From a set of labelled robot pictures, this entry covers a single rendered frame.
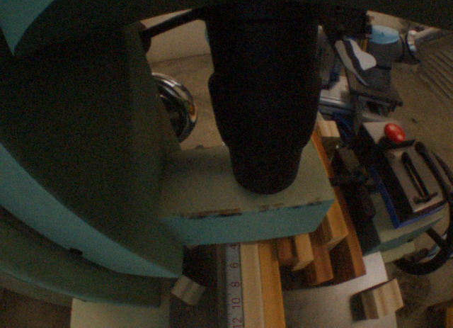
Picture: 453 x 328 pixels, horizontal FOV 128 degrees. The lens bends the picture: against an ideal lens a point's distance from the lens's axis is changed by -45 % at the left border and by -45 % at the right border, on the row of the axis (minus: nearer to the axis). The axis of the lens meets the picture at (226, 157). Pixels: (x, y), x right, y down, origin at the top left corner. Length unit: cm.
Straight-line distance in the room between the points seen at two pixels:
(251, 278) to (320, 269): 7
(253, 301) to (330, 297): 11
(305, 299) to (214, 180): 18
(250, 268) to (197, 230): 7
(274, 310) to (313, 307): 6
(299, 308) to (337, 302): 5
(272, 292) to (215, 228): 10
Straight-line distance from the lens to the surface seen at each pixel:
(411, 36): 87
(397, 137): 26
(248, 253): 22
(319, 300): 27
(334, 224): 22
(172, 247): 18
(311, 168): 17
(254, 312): 21
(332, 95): 89
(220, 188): 15
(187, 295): 34
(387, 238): 26
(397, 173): 25
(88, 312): 50
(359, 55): 36
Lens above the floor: 116
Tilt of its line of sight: 48 degrees down
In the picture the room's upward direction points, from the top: 12 degrees counter-clockwise
